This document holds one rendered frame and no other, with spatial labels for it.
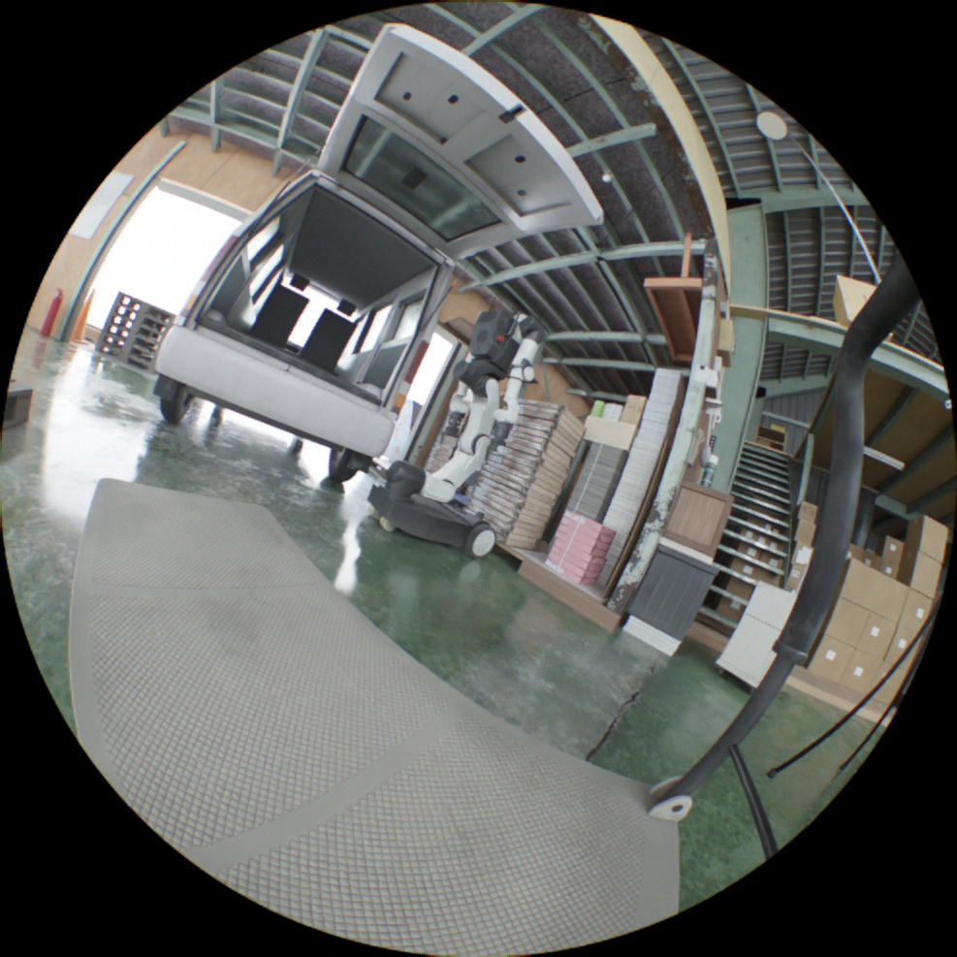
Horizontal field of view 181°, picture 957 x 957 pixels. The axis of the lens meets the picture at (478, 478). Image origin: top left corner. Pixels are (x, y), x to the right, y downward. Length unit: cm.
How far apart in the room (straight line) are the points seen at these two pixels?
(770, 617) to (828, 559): 146
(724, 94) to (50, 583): 591
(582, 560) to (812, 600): 160
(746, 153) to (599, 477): 509
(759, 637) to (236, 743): 182
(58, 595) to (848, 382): 110
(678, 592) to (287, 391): 218
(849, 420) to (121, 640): 69
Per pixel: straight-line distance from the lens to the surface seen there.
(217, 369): 163
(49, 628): 66
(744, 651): 181
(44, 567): 78
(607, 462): 229
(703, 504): 173
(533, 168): 153
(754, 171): 570
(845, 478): 36
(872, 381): 408
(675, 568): 169
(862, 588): 350
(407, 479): 154
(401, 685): 37
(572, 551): 186
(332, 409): 164
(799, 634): 34
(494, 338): 174
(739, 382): 298
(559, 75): 259
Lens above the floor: 45
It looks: 1 degrees down
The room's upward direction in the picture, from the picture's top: 24 degrees clockwise
